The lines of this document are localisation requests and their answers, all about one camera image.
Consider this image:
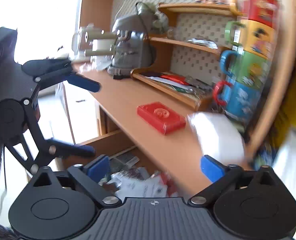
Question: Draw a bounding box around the red gift box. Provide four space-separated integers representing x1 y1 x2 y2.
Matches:
137 102 186 135

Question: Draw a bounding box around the white plastic bag bundle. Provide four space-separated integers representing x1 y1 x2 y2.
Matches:
187 112 245 164

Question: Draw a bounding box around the blue cartoon mug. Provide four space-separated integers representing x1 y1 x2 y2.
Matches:
213 80 261 124

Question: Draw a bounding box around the grey espresso machine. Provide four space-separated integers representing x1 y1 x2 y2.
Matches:
74 1 159 80

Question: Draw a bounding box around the yellow snack bag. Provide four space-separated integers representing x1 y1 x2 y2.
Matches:
271 70 296 147

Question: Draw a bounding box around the wooden shelf cabinet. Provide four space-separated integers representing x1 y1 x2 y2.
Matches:
75 0 296 194

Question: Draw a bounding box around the green cartoon mug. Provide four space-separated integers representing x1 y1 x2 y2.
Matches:
220 50 271 90

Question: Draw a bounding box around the small wooden tiered rack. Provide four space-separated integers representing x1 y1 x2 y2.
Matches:
131 2 236 111

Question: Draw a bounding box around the yellow cartoon mug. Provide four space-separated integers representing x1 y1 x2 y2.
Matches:
225 20 277 60

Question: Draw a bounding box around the red cartoon mug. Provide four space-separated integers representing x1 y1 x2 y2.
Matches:
230 0 279 28

